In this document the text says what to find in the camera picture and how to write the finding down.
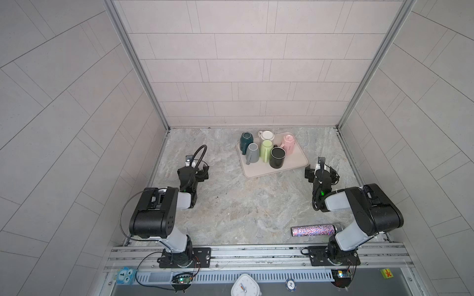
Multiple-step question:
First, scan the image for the light green mug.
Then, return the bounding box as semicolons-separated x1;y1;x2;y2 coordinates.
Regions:
260;139;274;163

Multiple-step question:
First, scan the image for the grey mug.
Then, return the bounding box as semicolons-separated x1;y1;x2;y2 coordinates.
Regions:
246;143;260;165

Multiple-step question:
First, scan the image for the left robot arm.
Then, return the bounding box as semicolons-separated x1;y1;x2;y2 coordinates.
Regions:
129;164;211;268

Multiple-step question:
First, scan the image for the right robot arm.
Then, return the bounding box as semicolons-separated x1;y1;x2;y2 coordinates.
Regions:
304;165;404;266

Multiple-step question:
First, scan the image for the pink mug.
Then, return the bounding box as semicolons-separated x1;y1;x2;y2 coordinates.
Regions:
280;134;296;155

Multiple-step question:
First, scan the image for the black mug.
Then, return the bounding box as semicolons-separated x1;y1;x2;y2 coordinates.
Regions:
269;145;286;169

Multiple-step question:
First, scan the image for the dark green mug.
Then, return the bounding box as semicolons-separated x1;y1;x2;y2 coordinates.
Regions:
239;132;254;155

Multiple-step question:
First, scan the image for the white mug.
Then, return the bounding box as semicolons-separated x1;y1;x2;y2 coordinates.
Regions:
258;130;275;141

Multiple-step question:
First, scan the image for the pink plastic tray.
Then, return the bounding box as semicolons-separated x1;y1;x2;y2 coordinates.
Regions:
235;132;309;178

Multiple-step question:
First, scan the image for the glittery cylindrical bottle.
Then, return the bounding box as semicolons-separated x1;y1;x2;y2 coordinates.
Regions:
291;224;344;237

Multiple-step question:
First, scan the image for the right circuit board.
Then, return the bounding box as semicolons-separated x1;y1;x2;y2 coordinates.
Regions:
331;270;353;289

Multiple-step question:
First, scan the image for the circuit board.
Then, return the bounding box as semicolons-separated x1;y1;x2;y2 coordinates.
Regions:
171;272;194;291
331;270;353;289

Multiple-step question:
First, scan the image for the left circuit board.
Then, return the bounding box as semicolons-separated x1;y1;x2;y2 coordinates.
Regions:
171;272;194;291

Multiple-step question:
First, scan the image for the round blue badge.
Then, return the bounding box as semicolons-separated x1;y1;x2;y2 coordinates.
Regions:
285;279;296;292

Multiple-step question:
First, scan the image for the blue owl sticker box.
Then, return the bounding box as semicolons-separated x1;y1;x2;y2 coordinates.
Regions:
116;267;137;286

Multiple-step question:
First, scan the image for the white kitchen timer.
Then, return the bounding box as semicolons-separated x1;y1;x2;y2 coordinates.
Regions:
231;274;262;296

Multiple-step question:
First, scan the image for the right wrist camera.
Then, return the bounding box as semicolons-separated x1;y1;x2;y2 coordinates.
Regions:
317;157;326;170

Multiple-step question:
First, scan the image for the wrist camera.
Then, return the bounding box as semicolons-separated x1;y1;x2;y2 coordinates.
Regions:
317;157;326;170
185;155;196;168

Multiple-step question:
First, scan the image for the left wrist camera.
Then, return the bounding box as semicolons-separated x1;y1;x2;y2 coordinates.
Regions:
185;155;196;168

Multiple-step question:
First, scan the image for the left corrugated cable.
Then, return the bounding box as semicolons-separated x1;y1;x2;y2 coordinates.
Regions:
189;144;208;169

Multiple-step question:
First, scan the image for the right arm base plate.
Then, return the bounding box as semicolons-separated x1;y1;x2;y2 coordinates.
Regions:
301;245;360;266

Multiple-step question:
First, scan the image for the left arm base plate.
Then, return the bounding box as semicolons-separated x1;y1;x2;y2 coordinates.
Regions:
157;247;212;268

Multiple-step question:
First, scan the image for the aluminium mounting rail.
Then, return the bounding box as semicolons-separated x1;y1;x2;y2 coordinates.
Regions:
102;242;414;271

